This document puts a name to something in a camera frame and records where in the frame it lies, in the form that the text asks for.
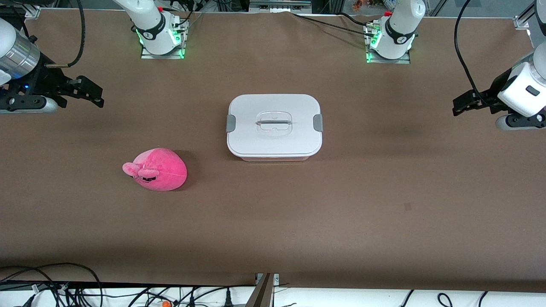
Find pink plush toy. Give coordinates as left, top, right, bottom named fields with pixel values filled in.
left=122, top=148, right=188, bottom=191

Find white box lid grey latches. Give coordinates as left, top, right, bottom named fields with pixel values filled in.
left=227, top=94, right=323, bottom=157

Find pink translucent plastic box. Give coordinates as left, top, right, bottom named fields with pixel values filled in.
left=239, top=154, right=311, bottom=162

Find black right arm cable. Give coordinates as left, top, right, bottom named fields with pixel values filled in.
left=45, top=0, right=86, bottom=69

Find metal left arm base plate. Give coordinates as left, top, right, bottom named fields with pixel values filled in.
left=365, top=21, right=411, bottom=64

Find aluminium corner frame profile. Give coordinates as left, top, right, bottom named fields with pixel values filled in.
left=514, top=0, right=546, bottom=30

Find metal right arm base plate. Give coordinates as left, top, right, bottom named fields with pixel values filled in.
left=141, top=19, right=188, bottom=59

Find short black table cable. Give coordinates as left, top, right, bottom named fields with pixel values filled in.
left=337, top=12, right=381, bottom=27

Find long black table cable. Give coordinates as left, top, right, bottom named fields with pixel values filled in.
left=292, top=13, right=369, bottom=38

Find black looped floor cable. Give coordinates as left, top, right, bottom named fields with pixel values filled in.
left=0, top=263, right=104, bottom=307

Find grey metal rail piece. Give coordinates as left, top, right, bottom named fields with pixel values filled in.
left=250, top=0, right=312, bottom=13

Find aluminium profile post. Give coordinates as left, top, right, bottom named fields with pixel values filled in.
left=245, top=273, right=280, bottom=307

